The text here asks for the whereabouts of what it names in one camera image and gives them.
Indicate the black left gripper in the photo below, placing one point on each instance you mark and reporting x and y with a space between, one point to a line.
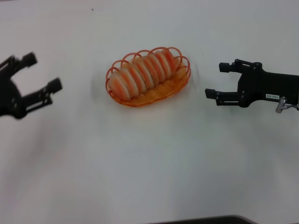
9 98

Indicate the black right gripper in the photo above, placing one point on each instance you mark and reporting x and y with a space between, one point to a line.
264 86

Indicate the orange plastic woven basket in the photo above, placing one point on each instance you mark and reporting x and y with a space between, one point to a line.
163 93

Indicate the orange striped shrimp toy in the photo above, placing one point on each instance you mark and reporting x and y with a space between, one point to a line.
142 74

